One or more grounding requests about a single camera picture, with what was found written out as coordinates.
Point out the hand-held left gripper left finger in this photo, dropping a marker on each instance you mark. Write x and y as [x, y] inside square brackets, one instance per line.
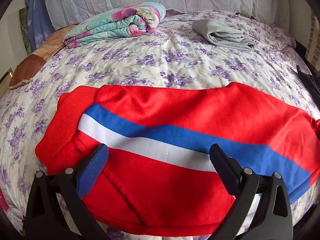
[91, 172]

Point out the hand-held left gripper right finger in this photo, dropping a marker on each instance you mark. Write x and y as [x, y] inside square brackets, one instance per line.
[223, 167]

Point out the red blue white sweater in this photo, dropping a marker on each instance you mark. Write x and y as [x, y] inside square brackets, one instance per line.
[180, 140]

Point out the dark navy pants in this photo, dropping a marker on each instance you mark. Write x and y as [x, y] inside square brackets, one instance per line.
[311, 80]

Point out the pink floral cloth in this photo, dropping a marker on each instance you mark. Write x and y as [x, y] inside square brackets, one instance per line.
[8, 210]

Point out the bed with purple floral sheet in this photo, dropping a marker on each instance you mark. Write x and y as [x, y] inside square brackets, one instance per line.
[155, 65]

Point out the brown cushion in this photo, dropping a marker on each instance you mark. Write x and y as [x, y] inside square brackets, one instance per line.
[35, 60]

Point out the folded grey towel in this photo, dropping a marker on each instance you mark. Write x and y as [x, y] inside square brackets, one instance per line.
[225, 33]

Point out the purple floral pillow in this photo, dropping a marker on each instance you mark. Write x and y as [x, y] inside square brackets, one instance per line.
[280, 33]

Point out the folded floral turquoise blanket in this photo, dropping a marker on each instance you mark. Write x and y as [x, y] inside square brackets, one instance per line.
[117, 22]

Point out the beige checked curtain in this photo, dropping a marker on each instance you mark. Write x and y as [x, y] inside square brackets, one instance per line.
[314, 40]

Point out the blue patterned cloth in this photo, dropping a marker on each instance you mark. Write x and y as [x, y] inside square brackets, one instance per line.
[37, 20]

